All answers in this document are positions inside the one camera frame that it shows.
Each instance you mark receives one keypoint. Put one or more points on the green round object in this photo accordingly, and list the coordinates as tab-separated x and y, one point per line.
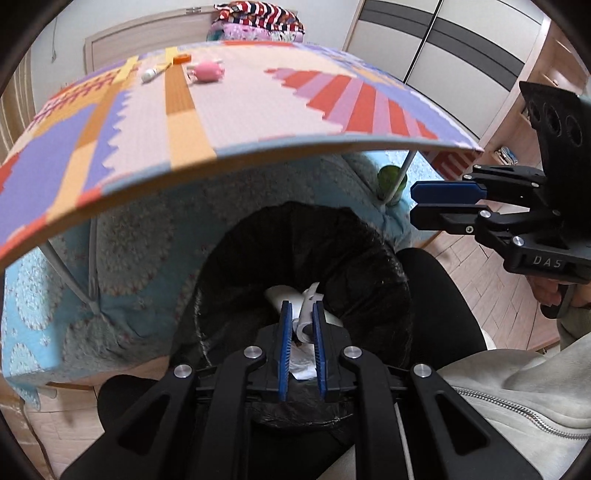
386	177

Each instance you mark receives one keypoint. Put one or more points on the person's leg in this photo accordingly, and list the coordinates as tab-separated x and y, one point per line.
438	304
134	397

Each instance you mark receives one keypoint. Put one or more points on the grey zip jacket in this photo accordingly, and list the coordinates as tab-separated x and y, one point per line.
508	397

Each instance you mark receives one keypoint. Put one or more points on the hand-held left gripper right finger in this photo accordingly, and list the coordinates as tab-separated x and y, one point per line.
319	355

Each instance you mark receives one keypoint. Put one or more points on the wooden shelf unit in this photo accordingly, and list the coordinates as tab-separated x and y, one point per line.
554	55

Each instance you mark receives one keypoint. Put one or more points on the light wooden headboard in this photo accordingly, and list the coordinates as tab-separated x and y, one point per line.
115	46

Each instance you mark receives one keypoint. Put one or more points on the pink pig toy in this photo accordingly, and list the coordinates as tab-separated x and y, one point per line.
206	71

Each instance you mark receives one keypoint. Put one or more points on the wardrobe with dark stripes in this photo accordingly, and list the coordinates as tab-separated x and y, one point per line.
438	46

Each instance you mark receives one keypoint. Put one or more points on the pink floral folded quilt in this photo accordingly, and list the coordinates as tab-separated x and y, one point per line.
249	33

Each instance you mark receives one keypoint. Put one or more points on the white marker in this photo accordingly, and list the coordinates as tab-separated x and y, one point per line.
150	74

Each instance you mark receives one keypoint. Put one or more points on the person's right leg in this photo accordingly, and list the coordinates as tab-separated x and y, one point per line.
438	304

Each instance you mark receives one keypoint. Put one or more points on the person's right hand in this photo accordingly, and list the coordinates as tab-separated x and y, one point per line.
547	290

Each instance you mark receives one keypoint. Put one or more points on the white table leg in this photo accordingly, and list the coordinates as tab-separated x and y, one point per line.
69	277
400	177

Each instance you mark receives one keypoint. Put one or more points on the red patterned rug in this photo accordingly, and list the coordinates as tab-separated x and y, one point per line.
452	164

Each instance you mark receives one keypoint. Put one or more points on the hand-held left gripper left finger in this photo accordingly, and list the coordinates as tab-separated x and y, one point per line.
285	350

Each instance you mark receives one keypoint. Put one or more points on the white tissue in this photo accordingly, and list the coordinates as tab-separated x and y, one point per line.
300	364

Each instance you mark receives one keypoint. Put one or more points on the small orange block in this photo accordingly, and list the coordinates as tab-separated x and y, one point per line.
181	58

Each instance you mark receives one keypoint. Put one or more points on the person's left leg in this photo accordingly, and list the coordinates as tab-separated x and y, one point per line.
134	397

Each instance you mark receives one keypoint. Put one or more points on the beige striped curtain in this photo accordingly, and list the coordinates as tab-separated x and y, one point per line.
16	106

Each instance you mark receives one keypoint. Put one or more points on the colourful patterned table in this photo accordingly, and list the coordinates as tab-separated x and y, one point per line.
138	129

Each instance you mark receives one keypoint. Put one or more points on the striped folded blanket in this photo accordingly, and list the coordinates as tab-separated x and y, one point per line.
258	14

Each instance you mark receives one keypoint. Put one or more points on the trash bin with black bag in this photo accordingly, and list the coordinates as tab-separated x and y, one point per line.
351	258

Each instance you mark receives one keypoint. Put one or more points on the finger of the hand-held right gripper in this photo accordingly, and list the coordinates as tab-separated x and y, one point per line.
448	192
443	218

